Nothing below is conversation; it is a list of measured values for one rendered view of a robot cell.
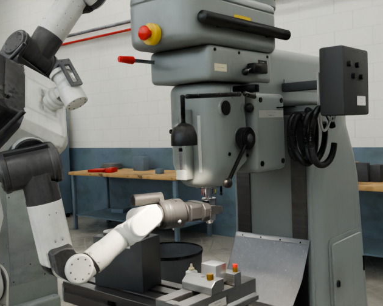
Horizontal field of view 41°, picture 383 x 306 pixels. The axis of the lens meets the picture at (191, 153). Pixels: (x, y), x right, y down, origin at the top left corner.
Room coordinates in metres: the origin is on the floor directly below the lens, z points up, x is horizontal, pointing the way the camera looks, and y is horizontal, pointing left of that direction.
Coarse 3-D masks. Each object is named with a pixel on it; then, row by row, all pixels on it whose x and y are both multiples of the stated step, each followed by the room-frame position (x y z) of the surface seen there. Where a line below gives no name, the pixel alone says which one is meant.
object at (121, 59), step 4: (120, 56) 1.47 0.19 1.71; (124, 56) 1.48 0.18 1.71; (128, 56) 1.49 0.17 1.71; (132, 56) 1.50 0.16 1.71; (120, 60) 1.47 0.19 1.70; (124, 60) 1.48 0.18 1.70; (128, 60) 1.49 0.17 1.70; (132, 60) 1.50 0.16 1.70; (136, 60) 1.52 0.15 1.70; (140, 60) 1.53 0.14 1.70; (144, 60) 1.54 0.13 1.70; (148, 60) 1.56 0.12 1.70; (152, 60) 1.57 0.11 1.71
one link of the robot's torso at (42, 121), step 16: (0, 64) 1.39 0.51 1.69; (16, 64) 1.44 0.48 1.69; (0, 80) 1.35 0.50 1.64; (16, 80) 1.40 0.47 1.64; (32, 80) 1.46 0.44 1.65; (48, 80) 1.52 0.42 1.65; (0, 96) 1.31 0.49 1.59; (16, 96) 1.36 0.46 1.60; (32, 96) 1.41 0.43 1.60; (0, 112) 1.31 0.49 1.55; (16, 112) 1.33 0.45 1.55; (32, 112) 1.37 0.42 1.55; (48, 112) 1.42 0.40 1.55; (64, 112) 1.51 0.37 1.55; (0, 128) 1.35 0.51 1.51; (16, 128) 1.33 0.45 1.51; (32, 128) 1.35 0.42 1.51; (48, 128) 1.38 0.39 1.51; (64, 128) 1.44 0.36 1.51; (0, 144) 1.35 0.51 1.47; (16, 144) 1.34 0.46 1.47; (32, 144) 1.36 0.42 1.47; (64, 144) 1.44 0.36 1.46
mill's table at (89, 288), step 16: (64, 288) 1.95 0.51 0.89; (80, 288) 1.87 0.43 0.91; (96, 288) 1.83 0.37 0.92; (112, 288) 1.84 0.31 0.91; (160, 288) 1.80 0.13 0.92; (176, 288) 1.81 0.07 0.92; (80, 304) 1.87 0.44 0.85; (96, 304) 1.81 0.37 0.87; (112, 304) 1.75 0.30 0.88; (128, 304) 1.70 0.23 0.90; (144, 304) 1.65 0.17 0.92; (256, 304) 1.61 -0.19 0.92
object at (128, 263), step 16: (96, 240) 1.86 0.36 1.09; (144, 240) 1.78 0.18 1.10; (128, 256) 1.79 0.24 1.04; (144, 256) 1.77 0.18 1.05; (112, 272) 1.83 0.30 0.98; (128, 272) 1.79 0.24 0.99; (144, 272) 1.77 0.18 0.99; (160, 272) 1.86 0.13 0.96; (128, 288) 1.79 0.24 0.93; (144, 288) 1.77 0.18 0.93
